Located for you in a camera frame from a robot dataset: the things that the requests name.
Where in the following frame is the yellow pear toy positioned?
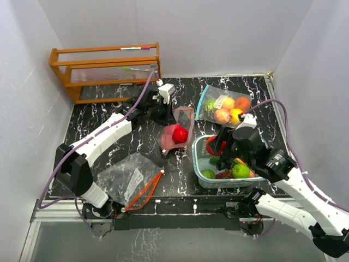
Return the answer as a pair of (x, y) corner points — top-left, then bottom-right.
(221, 97), (235, 111)

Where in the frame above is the orange zipper bag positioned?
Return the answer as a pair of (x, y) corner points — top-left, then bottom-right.
(97, 153), (165, 211)
(157, 106), (195, 156)

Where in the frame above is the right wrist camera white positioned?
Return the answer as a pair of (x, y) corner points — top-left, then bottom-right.
(235, 114), (257, 130)

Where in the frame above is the orange yellow peach toy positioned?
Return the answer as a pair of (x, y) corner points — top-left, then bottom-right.
(233, 158), (255, 178)

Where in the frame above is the green fruit toy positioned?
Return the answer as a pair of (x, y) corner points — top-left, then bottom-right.
(201, 169), (215, 179)
(232, 164), (250, 178)

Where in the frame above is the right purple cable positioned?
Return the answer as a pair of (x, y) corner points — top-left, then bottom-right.
(244, 99), (349, 212)

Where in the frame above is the light blue plastic basket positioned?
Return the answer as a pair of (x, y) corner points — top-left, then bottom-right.
(192, 135), (266, 189)

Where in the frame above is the pink fruit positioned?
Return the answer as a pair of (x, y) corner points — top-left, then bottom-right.
(160, 134), (175, 150)

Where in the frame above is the wooden shelf rack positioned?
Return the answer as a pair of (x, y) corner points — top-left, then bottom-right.
(49, 42), (161, 104)

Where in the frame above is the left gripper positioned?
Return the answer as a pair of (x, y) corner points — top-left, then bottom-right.
(146, 99), (177, 127)

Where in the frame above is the aluminium rail frame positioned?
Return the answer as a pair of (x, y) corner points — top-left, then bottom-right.
(20, 73), (336, 262)

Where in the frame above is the green cucumber toy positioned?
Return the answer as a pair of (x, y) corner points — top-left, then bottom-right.
(209, 156), (220, 165)

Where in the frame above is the dark grape bunch toy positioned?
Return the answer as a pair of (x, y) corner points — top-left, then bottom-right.
(215, 169), (234, 179)

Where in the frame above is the red apple toy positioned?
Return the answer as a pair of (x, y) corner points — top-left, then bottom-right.
(164, 124), (180, 136)
(206, 135), (226, 156)

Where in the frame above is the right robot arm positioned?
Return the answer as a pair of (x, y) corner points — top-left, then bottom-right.
(206, 127), (348, 258)

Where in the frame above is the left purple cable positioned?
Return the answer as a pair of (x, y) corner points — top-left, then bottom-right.
(37, 69), (163, 210)

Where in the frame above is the pink red dragonfruit toy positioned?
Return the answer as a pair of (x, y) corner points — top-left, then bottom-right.
(172, 127), (189, 144)

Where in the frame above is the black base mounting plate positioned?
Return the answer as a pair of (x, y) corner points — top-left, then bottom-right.
(82, 195), (275, 235)

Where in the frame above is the green marker pen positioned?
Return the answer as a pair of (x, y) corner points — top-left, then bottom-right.
(123, 67), (151, 72)

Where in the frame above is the purple cable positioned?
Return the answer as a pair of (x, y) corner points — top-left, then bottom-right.
(244, 99), (349, 212)
(37, 69), (163, 210)

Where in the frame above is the green custard apple toy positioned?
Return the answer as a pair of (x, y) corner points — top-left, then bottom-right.
(204, 99), (217, 114)

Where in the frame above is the blue zipper plastic bag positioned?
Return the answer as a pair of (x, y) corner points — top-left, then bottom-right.
(195, 85), (251, 128)

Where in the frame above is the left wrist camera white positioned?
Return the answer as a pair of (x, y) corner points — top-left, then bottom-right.
(156, 79), (176, 104)

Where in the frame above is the orange pumpkin toy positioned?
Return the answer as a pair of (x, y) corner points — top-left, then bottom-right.
(235, 97), (250, 111)

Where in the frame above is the pink peach toy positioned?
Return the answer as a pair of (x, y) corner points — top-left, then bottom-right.
(213, 108), (231, 125)

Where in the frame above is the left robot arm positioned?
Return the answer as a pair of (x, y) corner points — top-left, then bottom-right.
(54, 84), (175, 218)

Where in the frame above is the pink white marker pen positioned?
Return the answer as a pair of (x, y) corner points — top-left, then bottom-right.
(120, 46), (151, 50)

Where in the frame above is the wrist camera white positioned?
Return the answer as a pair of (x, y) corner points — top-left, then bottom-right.
(235, 114), (257, 130)
(156, 79), (176, 104)

